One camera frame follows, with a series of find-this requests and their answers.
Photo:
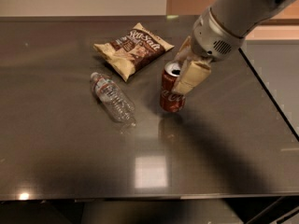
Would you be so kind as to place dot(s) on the sea salt chip bag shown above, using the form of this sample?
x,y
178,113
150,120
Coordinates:
x,y
132,52

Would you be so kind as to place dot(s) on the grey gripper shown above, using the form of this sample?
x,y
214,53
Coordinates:
x,y
209,40

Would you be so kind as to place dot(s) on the clear plastic water bottle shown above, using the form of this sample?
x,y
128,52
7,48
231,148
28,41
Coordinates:
x,y
116,102

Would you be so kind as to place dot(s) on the red coke can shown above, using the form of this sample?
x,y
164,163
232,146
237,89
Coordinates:
x,y
170,101

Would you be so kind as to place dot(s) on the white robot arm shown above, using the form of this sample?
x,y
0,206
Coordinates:
x,y
240,17

